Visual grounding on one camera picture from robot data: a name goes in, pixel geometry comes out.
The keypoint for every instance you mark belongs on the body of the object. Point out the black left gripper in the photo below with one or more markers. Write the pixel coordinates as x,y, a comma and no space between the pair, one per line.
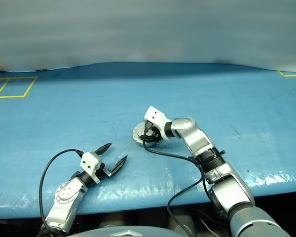
102,172

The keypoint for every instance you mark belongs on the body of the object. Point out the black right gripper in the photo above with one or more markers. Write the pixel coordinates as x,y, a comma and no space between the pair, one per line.
155,135

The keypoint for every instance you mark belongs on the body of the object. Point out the silver lid with circuit board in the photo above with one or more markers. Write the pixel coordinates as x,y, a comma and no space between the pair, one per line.
138,129

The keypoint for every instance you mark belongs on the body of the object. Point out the grey round motor housing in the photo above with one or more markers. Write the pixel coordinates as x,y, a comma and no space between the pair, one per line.
138,142

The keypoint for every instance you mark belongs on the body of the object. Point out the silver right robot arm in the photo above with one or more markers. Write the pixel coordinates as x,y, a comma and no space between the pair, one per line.
199,140

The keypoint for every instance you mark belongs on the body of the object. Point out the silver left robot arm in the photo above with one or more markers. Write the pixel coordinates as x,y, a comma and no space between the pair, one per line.
64,195

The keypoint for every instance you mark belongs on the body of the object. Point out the blue table cover sheet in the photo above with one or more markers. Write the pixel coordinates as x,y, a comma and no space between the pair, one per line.
88,118

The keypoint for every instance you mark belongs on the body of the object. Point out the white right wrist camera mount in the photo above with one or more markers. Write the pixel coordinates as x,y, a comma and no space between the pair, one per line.
155,116

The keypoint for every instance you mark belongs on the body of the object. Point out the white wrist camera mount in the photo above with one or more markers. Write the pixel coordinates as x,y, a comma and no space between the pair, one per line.
88,161
155,116

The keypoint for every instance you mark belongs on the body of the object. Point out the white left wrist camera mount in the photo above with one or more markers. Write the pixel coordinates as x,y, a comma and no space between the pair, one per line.
88,161

